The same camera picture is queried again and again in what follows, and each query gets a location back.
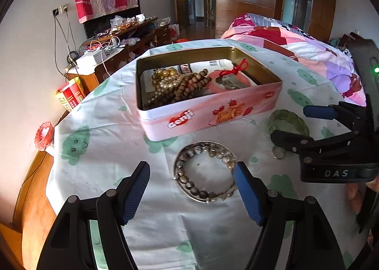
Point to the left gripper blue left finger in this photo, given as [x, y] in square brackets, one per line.
[69, 244]

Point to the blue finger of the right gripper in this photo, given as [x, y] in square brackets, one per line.
[338, 112]
[296, 143]

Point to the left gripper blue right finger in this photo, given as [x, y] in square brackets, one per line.
[313, 244]

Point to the red knotted string charm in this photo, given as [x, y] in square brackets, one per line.
[243, 65]

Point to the thin silver bangle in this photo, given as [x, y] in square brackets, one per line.
[214, 150]

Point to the person right hand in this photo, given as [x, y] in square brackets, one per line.
[355, 197]

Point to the pink patchwork quilt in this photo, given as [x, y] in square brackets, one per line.
[296, 44]

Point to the dark wooden headboard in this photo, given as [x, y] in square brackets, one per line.
[345, 40]

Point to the white green patterned tablecloth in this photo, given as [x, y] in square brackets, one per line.
[169, 164]

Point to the pink cookie tin box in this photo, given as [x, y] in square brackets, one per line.
[191, 102]

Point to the red yellow carton box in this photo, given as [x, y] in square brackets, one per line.
[71, 93]

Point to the white box appliance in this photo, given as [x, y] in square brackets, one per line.
[92, 58]

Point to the wooden tv cabinet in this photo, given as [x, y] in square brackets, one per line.
[120, 48]

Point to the black television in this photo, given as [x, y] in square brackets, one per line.
[101, 24]

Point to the wall power socket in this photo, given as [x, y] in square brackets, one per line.
[60, 10]

